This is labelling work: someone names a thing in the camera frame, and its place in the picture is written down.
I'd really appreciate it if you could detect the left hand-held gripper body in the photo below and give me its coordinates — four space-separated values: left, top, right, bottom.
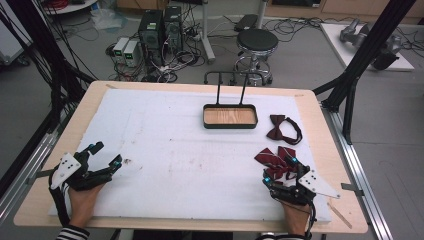
50 149 114 192

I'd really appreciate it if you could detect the person's left hand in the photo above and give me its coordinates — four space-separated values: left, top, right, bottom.
68 182 105 228

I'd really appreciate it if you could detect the white foam mat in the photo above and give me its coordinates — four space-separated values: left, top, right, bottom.
48 88 333 224

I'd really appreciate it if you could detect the round white table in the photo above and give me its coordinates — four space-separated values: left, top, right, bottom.
43 0 99 16

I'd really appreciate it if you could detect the grey power supply unit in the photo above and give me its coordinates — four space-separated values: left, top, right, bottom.
123 40 142 68
112 37 130 63

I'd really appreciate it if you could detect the white floor platform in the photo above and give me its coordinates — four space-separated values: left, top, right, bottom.
319 22 416 73

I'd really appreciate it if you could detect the large black computer tower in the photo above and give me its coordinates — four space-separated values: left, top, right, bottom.
138 9 165 65

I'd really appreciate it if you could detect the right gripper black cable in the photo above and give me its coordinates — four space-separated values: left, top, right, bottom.
305 199 318 239

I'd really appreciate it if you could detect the thin wooden stick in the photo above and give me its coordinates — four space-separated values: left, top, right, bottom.
326 201 353 230

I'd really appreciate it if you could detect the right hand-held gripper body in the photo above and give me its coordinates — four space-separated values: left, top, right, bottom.
268 164 342 206

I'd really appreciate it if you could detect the black flat case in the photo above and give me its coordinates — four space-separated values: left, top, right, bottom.
233 13 259 33

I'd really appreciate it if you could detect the striped red bow tie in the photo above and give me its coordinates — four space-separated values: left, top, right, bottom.
254 145 298 184

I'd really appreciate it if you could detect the aluminium table rail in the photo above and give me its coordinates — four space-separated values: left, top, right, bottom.
321 101 394 240
0 109 73 224

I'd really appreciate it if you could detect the dark red bow tie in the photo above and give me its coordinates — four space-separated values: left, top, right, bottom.
266 114 304 146

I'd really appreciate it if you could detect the black round stool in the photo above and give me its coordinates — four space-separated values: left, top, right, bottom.
233 28 280 87

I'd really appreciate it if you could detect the black frame post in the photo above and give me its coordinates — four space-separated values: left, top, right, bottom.
313 0 418 146
0 0 98 134

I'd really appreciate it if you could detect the tangle of floor cables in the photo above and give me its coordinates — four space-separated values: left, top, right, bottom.
106 33 208 84

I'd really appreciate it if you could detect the person's right hand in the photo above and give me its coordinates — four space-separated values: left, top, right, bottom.
282 201 311 236

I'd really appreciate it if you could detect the slim black computer tower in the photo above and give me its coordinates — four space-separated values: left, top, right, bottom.
163 4 184 54

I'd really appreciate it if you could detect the grey metal desk leg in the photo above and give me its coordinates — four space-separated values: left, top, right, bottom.
199 0 217 65

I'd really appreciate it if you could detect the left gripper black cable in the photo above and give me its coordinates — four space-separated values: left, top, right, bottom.
48 179 72 228

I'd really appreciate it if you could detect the clear plastic bag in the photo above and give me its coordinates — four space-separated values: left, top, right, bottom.
89 8 128 32

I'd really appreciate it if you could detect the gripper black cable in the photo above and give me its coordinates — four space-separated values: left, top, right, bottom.
305 199 318 239
48 179 72 228

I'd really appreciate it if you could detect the black rack with wooden tray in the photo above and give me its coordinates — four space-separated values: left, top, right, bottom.
202 70 259 130

